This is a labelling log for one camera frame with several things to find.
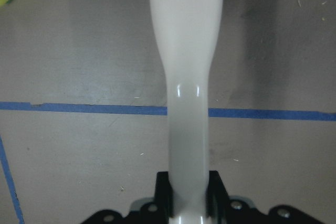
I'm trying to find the beige hand brush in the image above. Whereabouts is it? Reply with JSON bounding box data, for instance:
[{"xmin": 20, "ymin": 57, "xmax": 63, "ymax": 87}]
[{"xmin": 150, "ymin": 0, "xmax": 223, "ymax": 223}]

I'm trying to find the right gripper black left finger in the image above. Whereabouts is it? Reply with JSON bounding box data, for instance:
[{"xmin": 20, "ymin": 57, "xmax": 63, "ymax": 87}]
[{"xmin": 155, "ymin": 172, "xmax": 174, "ymax": 219}]

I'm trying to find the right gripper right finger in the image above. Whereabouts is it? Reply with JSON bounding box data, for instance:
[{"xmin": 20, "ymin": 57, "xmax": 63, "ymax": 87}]
[{"xmin": 206, "ymin": 170, "xmax": 230, "ymax": 219}]

